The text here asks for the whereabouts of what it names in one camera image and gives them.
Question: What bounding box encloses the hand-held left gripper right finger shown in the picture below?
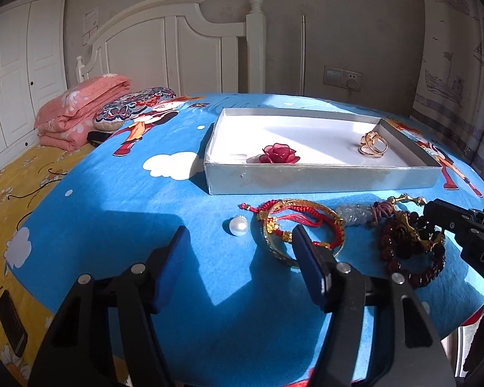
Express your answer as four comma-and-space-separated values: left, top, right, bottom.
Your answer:
291, 223, 456, 387

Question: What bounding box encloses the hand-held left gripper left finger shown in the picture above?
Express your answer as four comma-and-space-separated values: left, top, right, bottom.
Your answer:
28, 226, 192, 387

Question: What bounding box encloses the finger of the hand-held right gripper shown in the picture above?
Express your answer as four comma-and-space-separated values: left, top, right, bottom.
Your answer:
423, 199, 484, 238

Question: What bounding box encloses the gold bangle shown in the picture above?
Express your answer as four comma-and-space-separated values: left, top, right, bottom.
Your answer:
260, 199, 346, 269

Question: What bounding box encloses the red string bracelet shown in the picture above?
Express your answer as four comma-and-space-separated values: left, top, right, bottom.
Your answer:
239, 199, 344, 251

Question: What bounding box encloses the dark red bead bracelet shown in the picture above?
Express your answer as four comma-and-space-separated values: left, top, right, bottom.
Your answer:
378, 209, 447, 289

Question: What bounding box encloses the pale jade pendant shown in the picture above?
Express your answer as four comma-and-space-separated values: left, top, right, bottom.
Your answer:
334, 203, 393, 227

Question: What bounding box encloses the white cardboard box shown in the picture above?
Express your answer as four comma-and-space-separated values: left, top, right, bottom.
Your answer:
204, 107, 442, 195

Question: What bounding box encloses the gold pendant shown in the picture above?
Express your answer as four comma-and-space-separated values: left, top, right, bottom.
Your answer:
386, 195, 427, 207

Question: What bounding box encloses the blue cartoon printed cloth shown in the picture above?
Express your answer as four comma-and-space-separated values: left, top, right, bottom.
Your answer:
6, 92, 484, 387

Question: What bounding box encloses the red rose ornament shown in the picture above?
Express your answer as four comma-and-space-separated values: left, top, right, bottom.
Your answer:
259, 144, 298, 164

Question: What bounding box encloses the printed curtain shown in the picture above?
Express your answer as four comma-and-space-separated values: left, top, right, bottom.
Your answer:
410, 0, 484, 175

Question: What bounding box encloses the patterned pillow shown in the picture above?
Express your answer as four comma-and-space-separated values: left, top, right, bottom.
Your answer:
93, 86, 177, 132

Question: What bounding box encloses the yellow floral bedsheet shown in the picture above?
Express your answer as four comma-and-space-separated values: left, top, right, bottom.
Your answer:
0, 144, 130, 387

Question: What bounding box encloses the black remote control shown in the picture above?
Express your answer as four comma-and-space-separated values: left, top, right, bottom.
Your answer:
0, 290, 28, 358

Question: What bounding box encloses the pink folded quilt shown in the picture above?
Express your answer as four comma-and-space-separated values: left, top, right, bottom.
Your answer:
34, 74, 132, 150

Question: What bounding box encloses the metal pole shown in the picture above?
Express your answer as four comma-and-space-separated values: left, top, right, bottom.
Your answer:
299, 15, 306, 93

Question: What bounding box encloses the white headboard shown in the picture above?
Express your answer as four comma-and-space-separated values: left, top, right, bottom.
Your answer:
76, 0, 267, 94

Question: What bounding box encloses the white wardrobe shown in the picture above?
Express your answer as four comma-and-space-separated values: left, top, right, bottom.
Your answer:
0, 0, 69, 184

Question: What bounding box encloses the gold ring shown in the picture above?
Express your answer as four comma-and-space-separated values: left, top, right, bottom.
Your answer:
359, 131, 389, 157

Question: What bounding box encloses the black cord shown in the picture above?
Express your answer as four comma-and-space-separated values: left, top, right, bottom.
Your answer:
7, 167, 68, 202

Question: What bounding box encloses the wall power socket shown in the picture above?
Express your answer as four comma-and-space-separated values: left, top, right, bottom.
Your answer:
342, 69, 363, 92

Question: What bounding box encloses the wall light switch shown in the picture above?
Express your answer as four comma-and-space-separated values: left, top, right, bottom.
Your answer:
323, 65, 344, 87

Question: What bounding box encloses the paper wall notice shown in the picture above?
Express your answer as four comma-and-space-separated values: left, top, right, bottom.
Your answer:
83, 7, 101, 45

